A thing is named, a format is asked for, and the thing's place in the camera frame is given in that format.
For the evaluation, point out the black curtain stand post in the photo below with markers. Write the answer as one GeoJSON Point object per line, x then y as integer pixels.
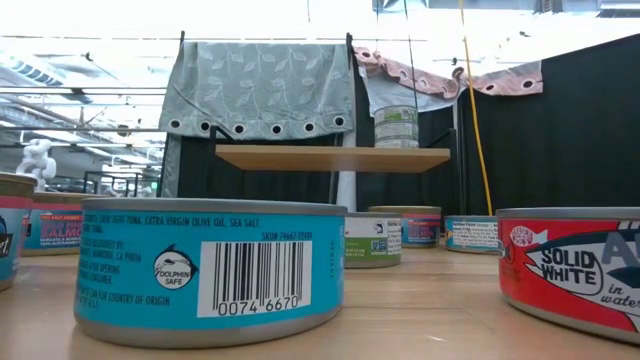
{"type": "Point", "coordinates": [349, 40]}

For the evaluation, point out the white pole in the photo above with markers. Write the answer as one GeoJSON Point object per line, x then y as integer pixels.
{"type": "Point", "coordinates": [346, 192]}

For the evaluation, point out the white robot figure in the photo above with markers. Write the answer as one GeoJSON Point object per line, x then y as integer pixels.
{"type": "Point", "coordinates": [36, 160]}

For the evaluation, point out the black backdrop curtain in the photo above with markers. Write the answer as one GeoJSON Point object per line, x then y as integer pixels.
{"type": "Point", "coordinates": [575, 150]}

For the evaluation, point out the wooden shelf with black legs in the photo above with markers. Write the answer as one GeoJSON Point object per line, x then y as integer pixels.
{"type": "Point", "coordinates": [211, 165]}

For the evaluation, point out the grey leaf-print curtain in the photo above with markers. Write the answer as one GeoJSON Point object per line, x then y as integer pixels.
{"type": "Point", "coordinates": [260, 85]}

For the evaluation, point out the wooden shelf board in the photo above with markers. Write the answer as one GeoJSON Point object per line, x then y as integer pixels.
{"type": "Point", "coordinates": [330, 159]}

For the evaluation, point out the pink grommet curtain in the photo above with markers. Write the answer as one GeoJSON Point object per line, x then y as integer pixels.
{"type": "Point", "coordinates": [430, 86]}

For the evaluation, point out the blue tuna can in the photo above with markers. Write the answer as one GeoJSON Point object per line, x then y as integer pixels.
{"type": "Point", "coordinates": [150, 270]}
{"type": "Point", "coordinates": [470, 235]}

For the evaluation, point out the red albacore tuna can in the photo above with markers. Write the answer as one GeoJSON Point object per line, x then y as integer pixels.
{"type": "Point", "coordinates": [550, 300]}

